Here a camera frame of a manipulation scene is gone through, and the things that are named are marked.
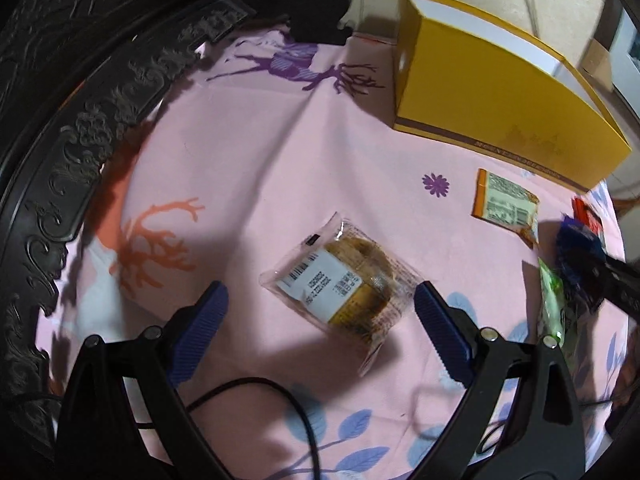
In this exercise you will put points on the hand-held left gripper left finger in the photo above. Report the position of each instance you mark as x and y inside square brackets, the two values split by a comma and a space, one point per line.
[200, 332]

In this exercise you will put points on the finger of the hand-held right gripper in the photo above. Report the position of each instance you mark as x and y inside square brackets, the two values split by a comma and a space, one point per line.
[617, 282]

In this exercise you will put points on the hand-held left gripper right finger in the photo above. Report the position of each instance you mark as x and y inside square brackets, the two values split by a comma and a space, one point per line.
[442, 332]

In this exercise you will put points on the blue snack packet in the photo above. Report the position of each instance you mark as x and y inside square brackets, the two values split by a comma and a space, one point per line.
[575, 245]

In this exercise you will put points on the clear cookie packet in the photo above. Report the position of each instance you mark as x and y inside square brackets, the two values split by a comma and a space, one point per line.
[345, 285]

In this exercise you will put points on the yellow cardboard box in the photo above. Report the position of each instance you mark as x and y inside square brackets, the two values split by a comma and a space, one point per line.
[490, 90]

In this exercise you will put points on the green snack packet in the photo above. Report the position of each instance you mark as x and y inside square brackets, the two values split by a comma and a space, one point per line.
[551, 300]

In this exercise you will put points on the red snack packet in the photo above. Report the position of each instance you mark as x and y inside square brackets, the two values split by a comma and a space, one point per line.
[587, 215]

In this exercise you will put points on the orange snack packet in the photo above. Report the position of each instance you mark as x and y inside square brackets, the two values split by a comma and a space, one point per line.
[505, 202]

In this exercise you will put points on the pink printed cloth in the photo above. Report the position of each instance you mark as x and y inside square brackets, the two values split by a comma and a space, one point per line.
[240, 170]

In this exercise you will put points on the small brown cardboard box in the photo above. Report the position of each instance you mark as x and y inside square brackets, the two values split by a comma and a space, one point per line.
[597, 65]

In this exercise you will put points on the glass door cabinet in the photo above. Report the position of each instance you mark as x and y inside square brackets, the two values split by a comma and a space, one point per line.
[627, 55]

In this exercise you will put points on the dark carved wooden furniture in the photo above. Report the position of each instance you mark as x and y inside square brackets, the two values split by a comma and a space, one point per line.
[75, 85]

